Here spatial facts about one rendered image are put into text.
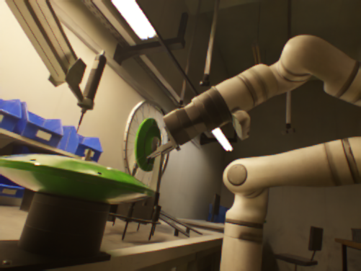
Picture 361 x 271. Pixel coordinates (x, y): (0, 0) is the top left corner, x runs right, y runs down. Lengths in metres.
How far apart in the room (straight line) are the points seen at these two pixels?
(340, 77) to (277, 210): 4.57
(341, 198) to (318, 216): 0.53
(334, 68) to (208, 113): 0.23
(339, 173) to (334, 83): 0.17
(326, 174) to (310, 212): 4.48
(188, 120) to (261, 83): 0.15
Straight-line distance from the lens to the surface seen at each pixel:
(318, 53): 0.46
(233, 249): 0.57
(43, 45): 0.63
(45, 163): 0.38
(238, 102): 0.42
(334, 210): 5.05
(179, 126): 0.41
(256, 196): 0.61
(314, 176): 0.52
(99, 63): 0.80
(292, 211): 4.97
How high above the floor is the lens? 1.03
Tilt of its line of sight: 18 degrees up
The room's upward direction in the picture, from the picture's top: 10 degrees clockwise
